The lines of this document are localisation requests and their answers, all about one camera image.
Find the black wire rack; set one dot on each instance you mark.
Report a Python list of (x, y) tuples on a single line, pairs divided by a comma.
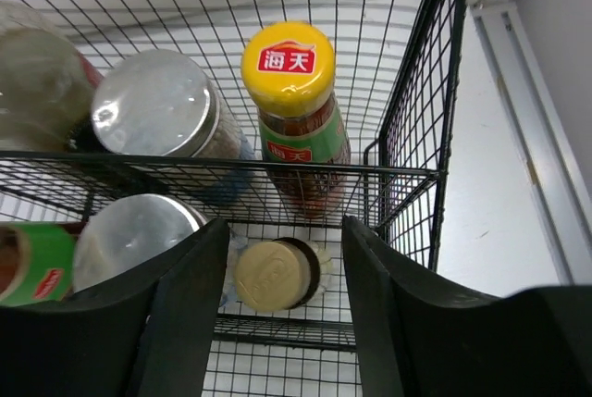
[(393, 81)]

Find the silver-lid jar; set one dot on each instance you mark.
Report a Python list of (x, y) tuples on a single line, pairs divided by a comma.
[(161, 103), (129, 232)]

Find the red sauce bottle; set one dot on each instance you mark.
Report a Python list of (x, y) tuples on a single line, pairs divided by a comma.
[(36, 262), (289, 70)]

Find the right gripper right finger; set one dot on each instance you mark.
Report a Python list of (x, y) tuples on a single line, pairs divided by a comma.
[(419, 334)]

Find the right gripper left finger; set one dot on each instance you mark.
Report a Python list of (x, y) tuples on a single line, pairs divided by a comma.
[(145, 332)]

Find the aluminium side rail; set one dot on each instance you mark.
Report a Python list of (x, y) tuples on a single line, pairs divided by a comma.
[(562, 199)]

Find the dark soy sauce bottle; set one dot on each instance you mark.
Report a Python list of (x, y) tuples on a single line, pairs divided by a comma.
[(47, 85)]

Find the small yellow bottle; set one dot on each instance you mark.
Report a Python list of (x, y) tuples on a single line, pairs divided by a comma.
[(278, 275)]

